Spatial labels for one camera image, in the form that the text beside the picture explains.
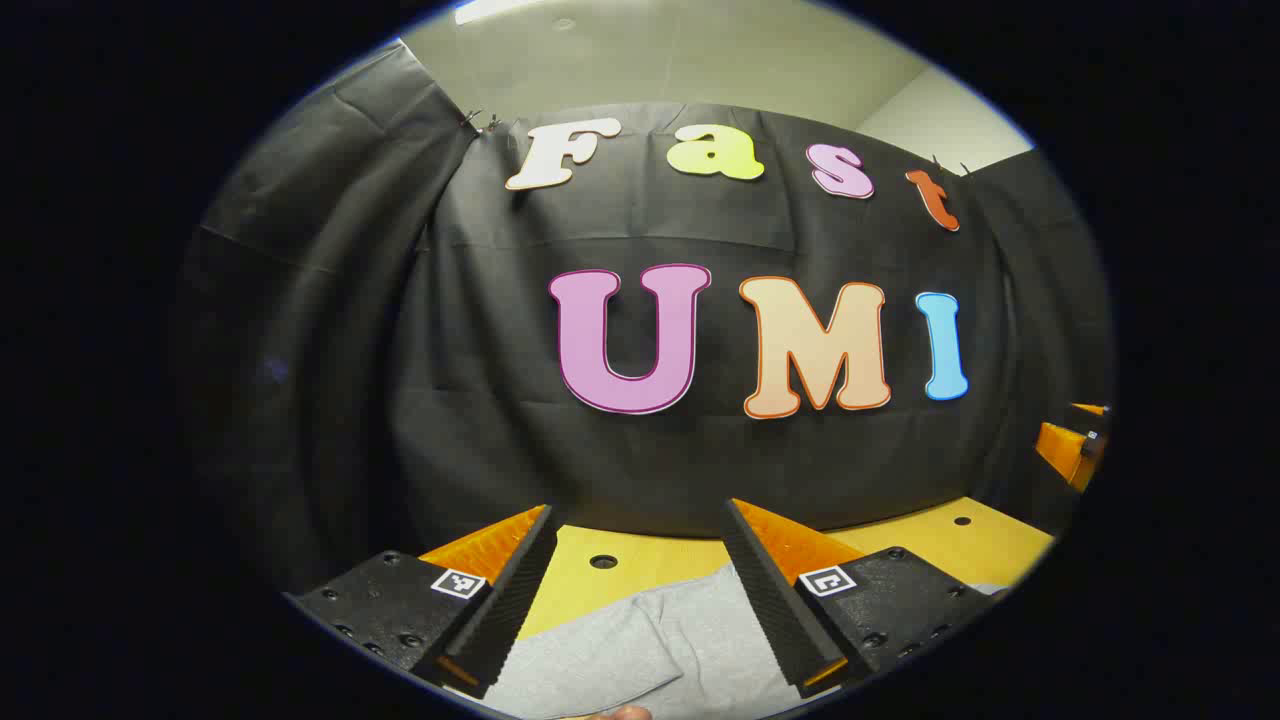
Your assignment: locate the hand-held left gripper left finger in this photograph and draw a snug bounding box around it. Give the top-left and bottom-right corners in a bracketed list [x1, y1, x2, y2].
[285, 505, 561, 701]

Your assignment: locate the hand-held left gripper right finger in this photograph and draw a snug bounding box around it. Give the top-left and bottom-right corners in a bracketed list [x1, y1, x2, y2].
[722, 498, 996, 699]

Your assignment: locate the black backdrop cloth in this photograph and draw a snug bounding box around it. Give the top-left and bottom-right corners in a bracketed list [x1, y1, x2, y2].
[175, 40, 1116, 591]

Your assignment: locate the grey zip-neck sweatshirt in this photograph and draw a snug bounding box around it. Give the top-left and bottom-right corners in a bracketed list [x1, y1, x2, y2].
[480, 562, 1006, 720]

